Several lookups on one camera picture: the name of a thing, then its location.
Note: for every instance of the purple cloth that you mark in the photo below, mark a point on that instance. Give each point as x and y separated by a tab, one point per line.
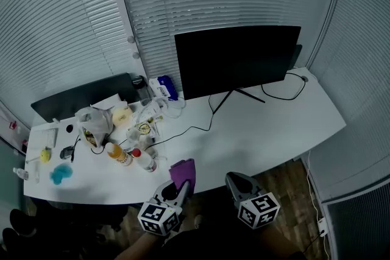
182	170

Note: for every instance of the orange drink bottle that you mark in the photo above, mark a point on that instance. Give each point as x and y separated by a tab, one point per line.
117	153

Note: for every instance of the crumpled clear plastic bag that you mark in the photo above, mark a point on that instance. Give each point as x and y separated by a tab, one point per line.
94	121

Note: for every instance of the yellow and black round tin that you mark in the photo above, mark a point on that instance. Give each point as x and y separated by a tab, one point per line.
143	128

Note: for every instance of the dark grey monitor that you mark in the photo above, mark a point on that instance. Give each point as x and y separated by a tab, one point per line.
82	97

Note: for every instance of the round grey knob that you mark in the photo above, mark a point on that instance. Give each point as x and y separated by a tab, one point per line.
136	54
131	39

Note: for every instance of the clear plastic tube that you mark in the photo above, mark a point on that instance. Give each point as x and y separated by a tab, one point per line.
36	173

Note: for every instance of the blue and white wipes pack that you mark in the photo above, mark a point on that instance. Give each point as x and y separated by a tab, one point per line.
164	86

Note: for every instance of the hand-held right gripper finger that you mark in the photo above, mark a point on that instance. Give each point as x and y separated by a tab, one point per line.
251	182
232	185

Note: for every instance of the black office chair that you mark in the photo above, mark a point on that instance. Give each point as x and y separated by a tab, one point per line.
76	216

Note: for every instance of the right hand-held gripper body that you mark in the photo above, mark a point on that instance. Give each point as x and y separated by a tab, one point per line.
259	211

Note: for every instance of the round grey desk grommet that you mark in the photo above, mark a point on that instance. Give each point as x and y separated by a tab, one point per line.
304	79

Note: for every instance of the person's shoe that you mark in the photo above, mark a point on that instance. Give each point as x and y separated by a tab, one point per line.
198	221

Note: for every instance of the pale yellow round package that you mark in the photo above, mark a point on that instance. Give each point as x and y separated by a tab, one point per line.
122	116

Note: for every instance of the white power socket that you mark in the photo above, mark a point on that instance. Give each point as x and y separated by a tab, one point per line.
322	226

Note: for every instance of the white paper sheet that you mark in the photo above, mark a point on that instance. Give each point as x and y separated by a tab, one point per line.
106	102

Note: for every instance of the clear plastic cup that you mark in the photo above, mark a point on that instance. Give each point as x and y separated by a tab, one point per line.
133	134

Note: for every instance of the person's left forearm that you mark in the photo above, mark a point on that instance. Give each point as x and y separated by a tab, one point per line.
140	248

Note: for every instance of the white keyboard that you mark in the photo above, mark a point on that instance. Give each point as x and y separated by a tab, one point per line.
45	137

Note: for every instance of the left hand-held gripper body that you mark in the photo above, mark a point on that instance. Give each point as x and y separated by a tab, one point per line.
157	217

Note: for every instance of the small yellow toy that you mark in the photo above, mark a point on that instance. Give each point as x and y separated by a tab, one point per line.
45	155

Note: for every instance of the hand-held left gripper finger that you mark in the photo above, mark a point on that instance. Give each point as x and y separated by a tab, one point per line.
158	190
184	191

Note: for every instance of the black-lidded clear jar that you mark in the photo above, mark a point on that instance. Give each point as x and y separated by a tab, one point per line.
138	83

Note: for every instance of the red-capped clear bottle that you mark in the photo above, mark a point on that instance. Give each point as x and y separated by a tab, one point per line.
146	161

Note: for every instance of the pink clip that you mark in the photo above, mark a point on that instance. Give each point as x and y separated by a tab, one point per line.
25	142
12	124

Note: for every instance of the black computer monitor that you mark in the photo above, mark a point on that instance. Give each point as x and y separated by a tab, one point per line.
234	61

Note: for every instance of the person's right forearm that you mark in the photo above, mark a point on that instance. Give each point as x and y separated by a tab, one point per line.
274	240

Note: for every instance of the small clear bottle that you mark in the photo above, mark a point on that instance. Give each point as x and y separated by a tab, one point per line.
21	173

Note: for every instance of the person's black clothing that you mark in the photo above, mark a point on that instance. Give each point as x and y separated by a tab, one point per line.
213	248

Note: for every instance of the small black device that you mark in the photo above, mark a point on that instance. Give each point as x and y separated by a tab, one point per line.
66	152

